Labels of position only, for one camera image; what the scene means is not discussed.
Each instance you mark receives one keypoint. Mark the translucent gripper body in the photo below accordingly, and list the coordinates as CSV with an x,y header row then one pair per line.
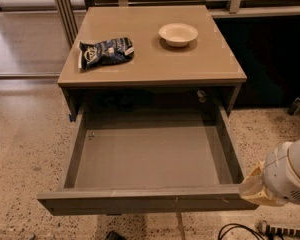
x,y
282,176

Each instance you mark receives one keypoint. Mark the grey top drawer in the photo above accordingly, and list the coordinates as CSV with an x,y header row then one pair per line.
x,y
150,161

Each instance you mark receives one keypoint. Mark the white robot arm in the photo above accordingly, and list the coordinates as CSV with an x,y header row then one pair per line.
x,y
276,180

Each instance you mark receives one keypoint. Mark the grey drawer cabinet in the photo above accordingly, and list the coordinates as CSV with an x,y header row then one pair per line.
x,y
207,61

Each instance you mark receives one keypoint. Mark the white power strip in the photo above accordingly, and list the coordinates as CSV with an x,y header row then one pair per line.
x,y
272,229

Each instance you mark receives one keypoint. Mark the small black device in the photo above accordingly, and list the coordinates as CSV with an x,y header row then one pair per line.
x,y
294,107

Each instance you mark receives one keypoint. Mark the dark object on floor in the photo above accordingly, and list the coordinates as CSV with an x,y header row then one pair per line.
x,y
112,235

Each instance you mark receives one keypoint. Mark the white bowl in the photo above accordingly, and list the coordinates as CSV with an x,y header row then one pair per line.
x,y
178,34

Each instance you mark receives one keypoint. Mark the blue chip bag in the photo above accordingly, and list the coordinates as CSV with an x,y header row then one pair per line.
x,y
104,53

